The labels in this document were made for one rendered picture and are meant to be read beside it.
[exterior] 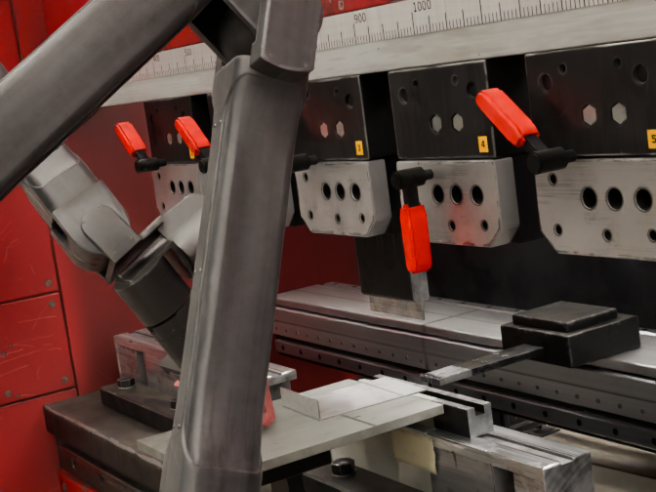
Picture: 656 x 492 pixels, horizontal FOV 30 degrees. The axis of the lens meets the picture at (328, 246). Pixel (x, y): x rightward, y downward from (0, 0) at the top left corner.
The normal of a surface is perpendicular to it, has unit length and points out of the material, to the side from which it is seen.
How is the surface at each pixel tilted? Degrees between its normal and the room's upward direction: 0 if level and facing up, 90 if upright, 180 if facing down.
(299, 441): 0
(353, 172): 90
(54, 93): 80
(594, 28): 90
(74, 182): 67
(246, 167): 76
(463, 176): 90
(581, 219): 90
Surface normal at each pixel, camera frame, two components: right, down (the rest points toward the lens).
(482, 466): -0.84, 0.18
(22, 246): 0.52, 0.05
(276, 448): -0.14, -0.98
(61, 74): 0.36, -0.19
